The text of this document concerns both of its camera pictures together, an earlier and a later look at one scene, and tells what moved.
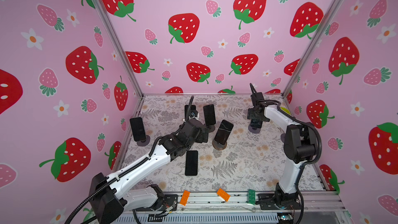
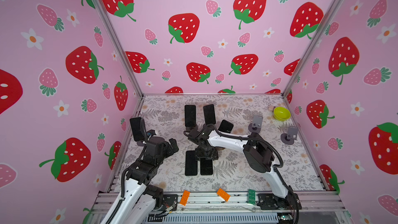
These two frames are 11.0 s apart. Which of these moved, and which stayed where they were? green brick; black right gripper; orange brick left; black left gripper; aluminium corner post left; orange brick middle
Moved: black right gripper; black left gripper
Stayed: green brick; orange brick middle; aluminium corner post left; orange brick left
